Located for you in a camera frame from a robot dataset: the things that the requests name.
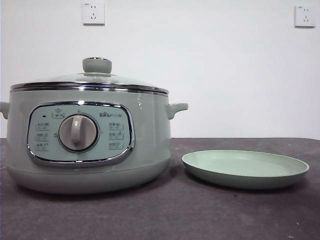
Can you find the glass lid with green knob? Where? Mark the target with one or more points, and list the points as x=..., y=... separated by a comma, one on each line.
x=97, y=65

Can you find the pale green electric steamer pot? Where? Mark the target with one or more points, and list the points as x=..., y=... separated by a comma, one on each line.
x=150, y=140

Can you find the grey round steamer dial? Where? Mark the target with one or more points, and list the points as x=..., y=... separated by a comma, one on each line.
x=78, y=132

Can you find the pale green round plate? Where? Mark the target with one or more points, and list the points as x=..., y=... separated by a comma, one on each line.
x=245, y=165

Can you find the white wall socket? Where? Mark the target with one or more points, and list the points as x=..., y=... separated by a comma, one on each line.
x=305, y=16
x=94, y=13

